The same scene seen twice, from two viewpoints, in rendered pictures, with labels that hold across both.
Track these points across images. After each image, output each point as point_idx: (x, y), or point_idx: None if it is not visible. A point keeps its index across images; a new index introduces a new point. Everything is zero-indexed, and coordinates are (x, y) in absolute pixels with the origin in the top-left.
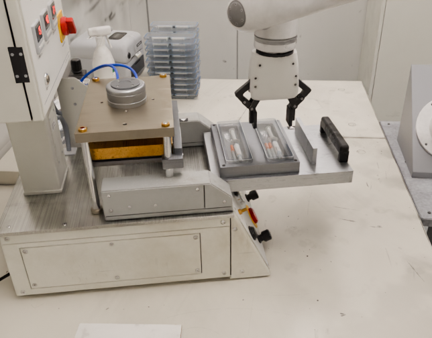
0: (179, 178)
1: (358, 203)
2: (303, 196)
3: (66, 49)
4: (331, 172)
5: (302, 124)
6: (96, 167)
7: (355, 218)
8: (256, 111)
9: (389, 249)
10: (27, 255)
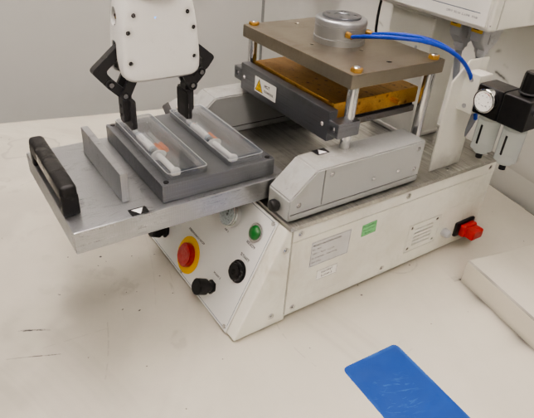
0: (238, 89)
1: (6, 377)
2: (120, 362)
3: (468, 0)
4: (61, 146)
5: (110, 160)
6: None
7: (20, 336)
8: (178, 86)
9: None
10: None
